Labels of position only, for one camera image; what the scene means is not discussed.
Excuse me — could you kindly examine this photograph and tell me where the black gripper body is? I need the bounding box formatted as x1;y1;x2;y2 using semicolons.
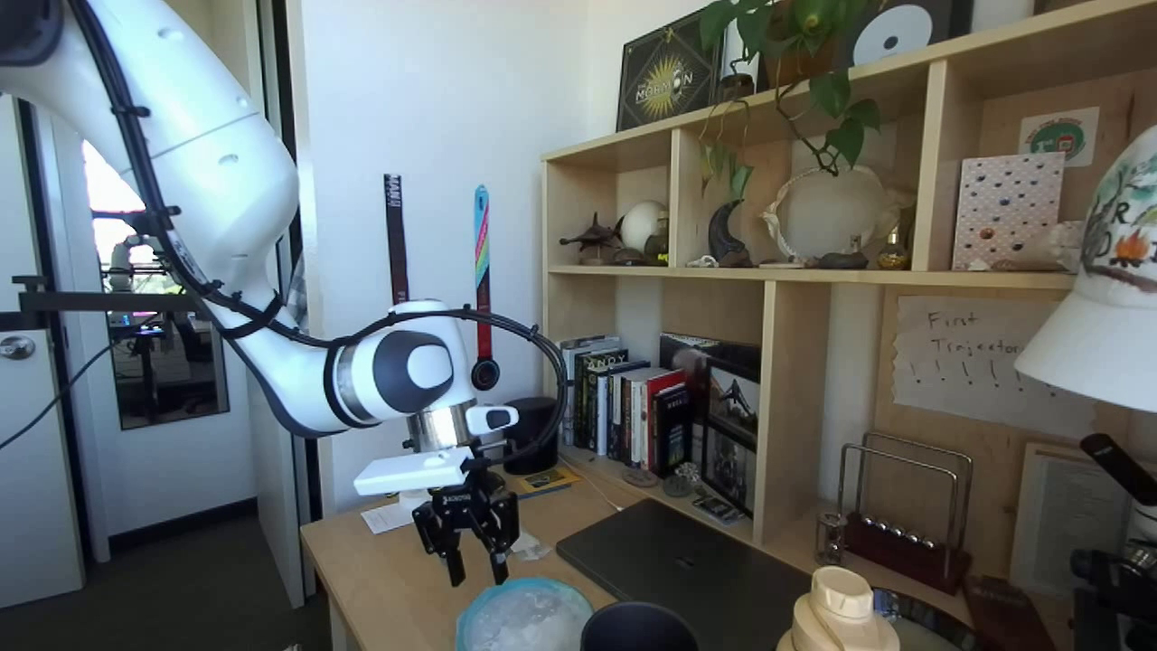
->
411;474;520;554

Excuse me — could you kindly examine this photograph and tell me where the clear plastic packaging piece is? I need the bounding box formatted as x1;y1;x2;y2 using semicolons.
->
363;498;416;535

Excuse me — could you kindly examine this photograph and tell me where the black cylindrical cup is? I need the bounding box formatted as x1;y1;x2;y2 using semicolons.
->
578;601;698;651

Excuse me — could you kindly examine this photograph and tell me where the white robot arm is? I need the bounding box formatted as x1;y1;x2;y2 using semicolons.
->
0;0;520;575

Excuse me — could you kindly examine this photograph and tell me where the black microphone speaker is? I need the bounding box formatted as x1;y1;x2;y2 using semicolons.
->
508;399;556;474

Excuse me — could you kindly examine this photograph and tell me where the row of books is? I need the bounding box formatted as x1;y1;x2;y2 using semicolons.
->
560;331;761;519

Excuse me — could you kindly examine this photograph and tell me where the black laptop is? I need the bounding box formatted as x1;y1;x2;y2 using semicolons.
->
556;498;810;651

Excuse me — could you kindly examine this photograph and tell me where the beige tape dispenser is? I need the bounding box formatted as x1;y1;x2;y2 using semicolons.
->
776;563;899;651

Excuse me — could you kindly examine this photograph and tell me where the wooden bookshelf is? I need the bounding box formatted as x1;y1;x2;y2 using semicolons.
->
544;0;1157;575

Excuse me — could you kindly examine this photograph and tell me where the newton cradle desk toy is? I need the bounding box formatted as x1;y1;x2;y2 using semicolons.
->
834;435;972;593

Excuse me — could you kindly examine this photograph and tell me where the framed dark art print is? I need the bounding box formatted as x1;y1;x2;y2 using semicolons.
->
616;11;715;129

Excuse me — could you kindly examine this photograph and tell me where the green trailing houseplant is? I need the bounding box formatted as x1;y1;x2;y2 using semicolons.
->
698;0;881;177

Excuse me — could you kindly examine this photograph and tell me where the white dotted card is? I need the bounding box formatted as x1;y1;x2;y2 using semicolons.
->
950;153;1068;270

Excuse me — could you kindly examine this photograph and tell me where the black microscope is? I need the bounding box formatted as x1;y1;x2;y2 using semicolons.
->
1071;435;1157;651

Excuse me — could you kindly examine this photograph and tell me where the white disc artwork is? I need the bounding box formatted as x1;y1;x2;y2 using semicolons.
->
843;0;972;66

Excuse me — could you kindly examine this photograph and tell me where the white baseball cap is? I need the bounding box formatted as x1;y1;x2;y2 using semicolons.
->
1015;126;1157;412

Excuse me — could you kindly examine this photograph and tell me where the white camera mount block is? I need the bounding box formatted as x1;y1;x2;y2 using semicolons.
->
356;447;470;494

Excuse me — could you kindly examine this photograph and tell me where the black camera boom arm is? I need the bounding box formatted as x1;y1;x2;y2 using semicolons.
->
0;276;202;329

